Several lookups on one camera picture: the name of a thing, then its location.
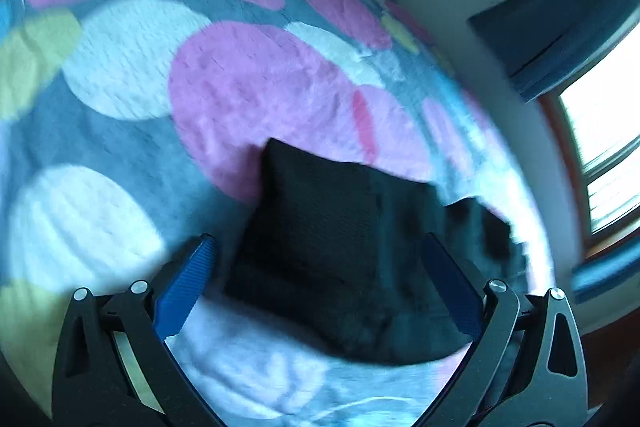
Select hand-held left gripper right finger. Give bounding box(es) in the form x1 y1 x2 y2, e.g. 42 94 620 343
410 232 589 427

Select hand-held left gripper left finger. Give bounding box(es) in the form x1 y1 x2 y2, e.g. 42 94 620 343
51 233 223 427

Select black sweatpants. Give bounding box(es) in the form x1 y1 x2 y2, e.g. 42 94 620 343
223 137 528 364

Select dotted colourful blanket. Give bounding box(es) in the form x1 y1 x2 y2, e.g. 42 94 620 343
0 0 557 427

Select window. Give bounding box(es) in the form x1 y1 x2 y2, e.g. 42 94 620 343
540 39 640 238

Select blue curtain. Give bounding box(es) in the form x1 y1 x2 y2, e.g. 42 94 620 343
467 0 640 104

